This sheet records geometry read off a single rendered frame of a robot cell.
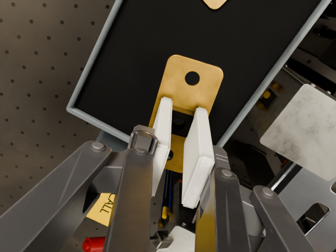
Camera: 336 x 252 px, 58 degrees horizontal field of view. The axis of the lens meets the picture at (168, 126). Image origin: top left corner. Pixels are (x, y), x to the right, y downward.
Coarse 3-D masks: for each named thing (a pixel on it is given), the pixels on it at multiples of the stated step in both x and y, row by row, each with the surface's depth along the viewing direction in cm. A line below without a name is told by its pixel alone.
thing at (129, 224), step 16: (128, 144) 13; (144, 144) 13; (128, 160) 12; (144, 160) 13; (128, 176) 12; (144, 176) 12; (128, 192) 11; (144, 192) 11; (112, 208) 12; (128, 208) 10; (144, 208) 10; (112, 224) 9; (128, 224) 9; (144, 224) 9; (112, 240) 9; (128, 240) 9; (144, 240) 9
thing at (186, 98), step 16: (176, 64) 20; (192, 64) 20; (208, 64) 20; (176, 80) 20; (208, 80) 20; (160, 96) 21; (176, 96) 21; (192, 96) 20; (208, 96) 20; (176, 112) 20; (192, 112) 21; (208, 112) 21; (176, 128) 21; (176, 144) 22; (176, 160) 23
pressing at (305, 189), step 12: (288, 168) 47; (300, 168) 46; (276, 180) 48; (288, 180) 47; (300, 180) 48; (312, 180) 48; (324, 180) 47; (276, 192) 48; (288, 192) 49; (300, 192) 49; (312, 192) 48; (324, 192) 48; (288, 204) 50; (300, 204) 50; (312, 204) 49; (324, 204) 49; (300, 216) 50; (324, 216) 50; (264, 228) 52; (312, 228) 51; (324, 228) 51; (312, 240) 52; (324, 240) 52
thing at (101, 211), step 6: (102, 198) 31; (108, 198) 31; (96, 204) 31; (102, 204) 31; (108, 204) 31; (90, 210) 32; (96, 210) 32; (102, 210) 32; (108, 210) 32; (90, 216) 32; (96, 216) 32; (102, 216) 32; (108, 216) 32; (102, 222) 32; (108, 222) 32
